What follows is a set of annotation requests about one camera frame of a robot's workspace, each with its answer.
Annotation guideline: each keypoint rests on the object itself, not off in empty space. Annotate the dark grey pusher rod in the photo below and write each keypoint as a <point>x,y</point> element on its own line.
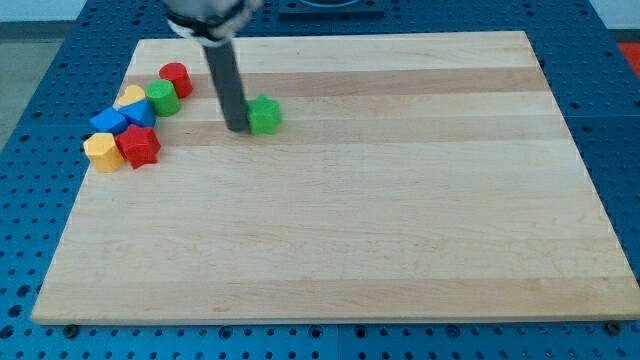
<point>227,82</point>

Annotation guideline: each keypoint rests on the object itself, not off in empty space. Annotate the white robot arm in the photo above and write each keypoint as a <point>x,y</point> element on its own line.
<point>213,24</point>

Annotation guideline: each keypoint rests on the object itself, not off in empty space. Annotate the red cylinder block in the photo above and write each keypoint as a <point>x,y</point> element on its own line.
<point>178,75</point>

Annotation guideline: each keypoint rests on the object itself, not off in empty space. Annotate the green cylinder block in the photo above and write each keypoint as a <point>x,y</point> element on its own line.
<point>163,97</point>

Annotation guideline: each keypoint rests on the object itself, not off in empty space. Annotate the green star block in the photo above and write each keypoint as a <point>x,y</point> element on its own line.
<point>264,115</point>

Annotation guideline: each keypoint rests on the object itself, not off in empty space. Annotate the yellow heart block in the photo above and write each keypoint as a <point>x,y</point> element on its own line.
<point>131,94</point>

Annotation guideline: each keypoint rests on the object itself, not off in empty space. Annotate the blue triangle block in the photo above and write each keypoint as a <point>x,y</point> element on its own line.
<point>139,113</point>

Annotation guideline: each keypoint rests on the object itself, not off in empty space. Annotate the red star block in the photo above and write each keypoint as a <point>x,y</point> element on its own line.
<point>139,145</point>

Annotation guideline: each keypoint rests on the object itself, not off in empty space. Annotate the blue cube block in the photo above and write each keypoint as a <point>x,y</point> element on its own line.
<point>110,121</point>

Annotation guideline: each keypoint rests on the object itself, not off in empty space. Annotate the yellow hexagon block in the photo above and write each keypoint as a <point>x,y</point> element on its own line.
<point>103,152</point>

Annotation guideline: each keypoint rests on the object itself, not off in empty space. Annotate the wooden board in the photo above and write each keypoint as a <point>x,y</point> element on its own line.
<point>414,178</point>

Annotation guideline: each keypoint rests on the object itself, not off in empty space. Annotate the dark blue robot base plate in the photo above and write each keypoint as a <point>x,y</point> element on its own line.
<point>330,7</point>

